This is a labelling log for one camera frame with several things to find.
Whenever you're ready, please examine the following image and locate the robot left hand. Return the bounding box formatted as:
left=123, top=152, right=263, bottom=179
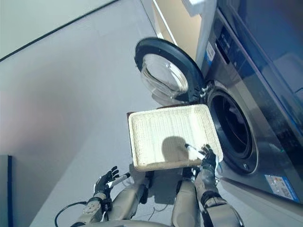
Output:
left=93, top=166, right=131, bottom=196

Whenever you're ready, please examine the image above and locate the blue white machine sticker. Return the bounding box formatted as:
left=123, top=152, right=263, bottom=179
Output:
left=205, top=42, right=216, bottom=68

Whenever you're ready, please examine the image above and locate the silver robot leg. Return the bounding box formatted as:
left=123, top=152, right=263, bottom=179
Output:
left=108, top=170, right=155, bottom=222
left=171, top=167, right=202, bottom=227

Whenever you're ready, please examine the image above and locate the white blue warning label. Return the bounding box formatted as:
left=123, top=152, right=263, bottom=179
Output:
left=264, top=174, right=299, bottom=203

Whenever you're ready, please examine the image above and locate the dark framed panel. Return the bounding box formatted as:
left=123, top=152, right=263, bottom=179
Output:
left=0, top=155, right=13, bottom=227

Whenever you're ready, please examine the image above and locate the round glass washing machine door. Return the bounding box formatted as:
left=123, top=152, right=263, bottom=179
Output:
left=134, top=37, right=205, bottom=106

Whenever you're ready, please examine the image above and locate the silver robot right leg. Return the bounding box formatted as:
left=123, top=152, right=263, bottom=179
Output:
left=171, top=167, right=202, bottom=227

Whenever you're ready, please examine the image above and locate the grey washing machine body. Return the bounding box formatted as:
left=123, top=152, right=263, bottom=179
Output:
left=196, top=0, right=303, bottom=204

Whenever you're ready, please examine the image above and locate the silver robot torso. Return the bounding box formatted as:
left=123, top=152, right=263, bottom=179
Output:
left=78, top=219, right=180, bottom=227

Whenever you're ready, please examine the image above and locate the silver robot left leg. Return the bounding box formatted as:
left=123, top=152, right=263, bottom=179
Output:
left=108, top=170, right=155, bottom=222

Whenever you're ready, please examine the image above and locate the white woven basket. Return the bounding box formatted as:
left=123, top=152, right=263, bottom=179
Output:
left=127, top=104, right=224, bottom=171

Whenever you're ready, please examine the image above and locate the thin white floor cable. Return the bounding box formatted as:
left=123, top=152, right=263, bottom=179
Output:
left=148, top=204, right=168, bottom=219

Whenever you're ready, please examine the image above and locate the perforated steel washer drum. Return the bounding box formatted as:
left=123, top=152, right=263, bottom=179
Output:
left=210, top=93, right=253, bottom=161

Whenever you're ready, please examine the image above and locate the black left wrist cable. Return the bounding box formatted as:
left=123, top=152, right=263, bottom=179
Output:
left=54, top=201, right=107, bottom=227

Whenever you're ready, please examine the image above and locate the beige cabinet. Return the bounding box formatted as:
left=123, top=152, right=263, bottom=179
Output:
left=151, top=0, right=206, bottom=69

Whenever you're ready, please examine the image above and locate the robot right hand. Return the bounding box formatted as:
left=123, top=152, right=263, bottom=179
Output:
left=184, top=143, right=217, bottom=170

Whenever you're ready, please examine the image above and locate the light grey machine plinth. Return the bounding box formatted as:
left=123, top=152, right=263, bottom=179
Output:
left=221, top=177, right=303, bottom=227

